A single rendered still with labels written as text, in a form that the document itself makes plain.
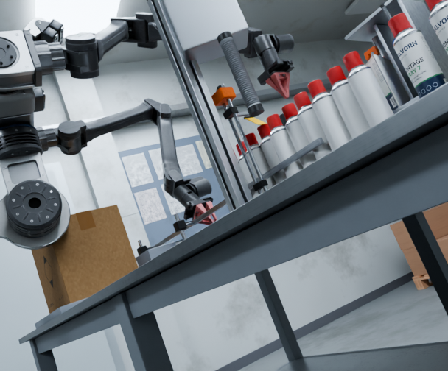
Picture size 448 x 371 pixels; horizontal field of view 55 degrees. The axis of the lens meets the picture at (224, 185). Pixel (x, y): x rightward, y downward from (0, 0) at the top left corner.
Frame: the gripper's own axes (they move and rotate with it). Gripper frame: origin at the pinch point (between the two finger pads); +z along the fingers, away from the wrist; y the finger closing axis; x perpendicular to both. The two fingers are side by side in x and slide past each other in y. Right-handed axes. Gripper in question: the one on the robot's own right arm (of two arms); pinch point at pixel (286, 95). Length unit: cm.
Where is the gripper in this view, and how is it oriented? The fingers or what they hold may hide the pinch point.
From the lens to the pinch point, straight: 133.6
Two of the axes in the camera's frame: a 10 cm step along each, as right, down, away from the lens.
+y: -5.4, 3.6, 7.6
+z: 3.7, 9.1, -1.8
